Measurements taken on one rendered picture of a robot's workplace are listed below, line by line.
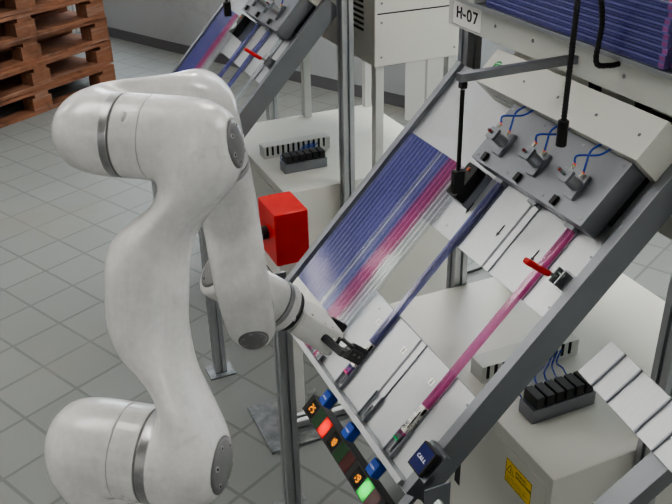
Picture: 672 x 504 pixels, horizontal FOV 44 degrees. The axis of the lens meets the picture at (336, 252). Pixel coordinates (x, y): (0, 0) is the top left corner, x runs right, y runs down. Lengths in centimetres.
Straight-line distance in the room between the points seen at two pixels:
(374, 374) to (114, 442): 74
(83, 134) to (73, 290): 266
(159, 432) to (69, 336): 233
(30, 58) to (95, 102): 475
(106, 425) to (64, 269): 276
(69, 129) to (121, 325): 23
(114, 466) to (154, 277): 23
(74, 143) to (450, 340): 126
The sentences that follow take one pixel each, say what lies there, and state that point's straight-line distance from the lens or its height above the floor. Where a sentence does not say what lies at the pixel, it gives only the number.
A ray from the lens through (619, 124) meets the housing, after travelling 150.
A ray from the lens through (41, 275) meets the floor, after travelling 379.
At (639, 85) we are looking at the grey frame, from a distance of 152.
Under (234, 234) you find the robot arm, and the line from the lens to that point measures 124.
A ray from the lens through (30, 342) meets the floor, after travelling 336.
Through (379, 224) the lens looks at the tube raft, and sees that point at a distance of 185.
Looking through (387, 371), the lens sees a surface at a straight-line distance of 165.
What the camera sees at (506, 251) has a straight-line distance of 159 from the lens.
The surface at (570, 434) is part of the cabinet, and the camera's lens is 182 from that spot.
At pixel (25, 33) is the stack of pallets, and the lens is 569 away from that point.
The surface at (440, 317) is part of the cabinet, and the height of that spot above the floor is 62.
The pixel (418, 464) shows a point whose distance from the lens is 146.
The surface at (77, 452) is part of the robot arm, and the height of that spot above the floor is 110.
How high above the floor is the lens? 178
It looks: 29 degrees down
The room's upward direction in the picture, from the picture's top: 1 degrees counter-clockwise
